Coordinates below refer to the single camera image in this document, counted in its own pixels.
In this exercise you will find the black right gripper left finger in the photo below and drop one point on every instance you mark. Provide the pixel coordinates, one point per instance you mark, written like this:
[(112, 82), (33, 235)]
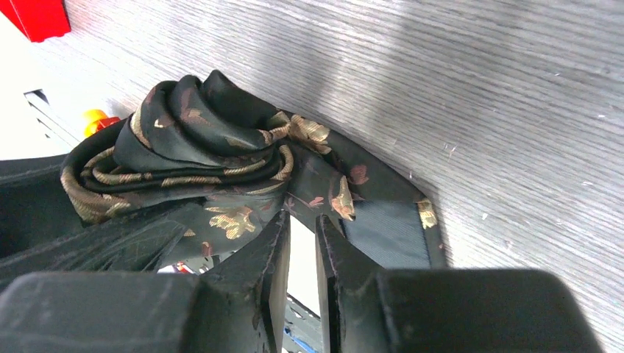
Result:
[(237, 306)]

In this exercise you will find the black gold floral tie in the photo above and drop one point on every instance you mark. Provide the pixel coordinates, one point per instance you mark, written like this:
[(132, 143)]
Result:
[(241, 159)]

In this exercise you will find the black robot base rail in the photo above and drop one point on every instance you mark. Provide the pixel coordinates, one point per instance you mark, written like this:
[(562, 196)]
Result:
[(302, 329)]

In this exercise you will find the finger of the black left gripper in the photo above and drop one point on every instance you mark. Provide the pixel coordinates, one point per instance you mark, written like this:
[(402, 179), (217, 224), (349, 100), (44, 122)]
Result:
[(40, 230)]

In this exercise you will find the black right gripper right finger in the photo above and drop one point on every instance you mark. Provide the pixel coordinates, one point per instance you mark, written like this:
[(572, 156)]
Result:
[(366, 308)]

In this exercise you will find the red white toy block truck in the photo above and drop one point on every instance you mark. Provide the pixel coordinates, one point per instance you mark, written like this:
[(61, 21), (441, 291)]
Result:
[(37, 20)]

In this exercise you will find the small red toy car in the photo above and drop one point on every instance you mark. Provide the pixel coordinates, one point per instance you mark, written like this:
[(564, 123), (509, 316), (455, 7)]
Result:
[(96, 120)]

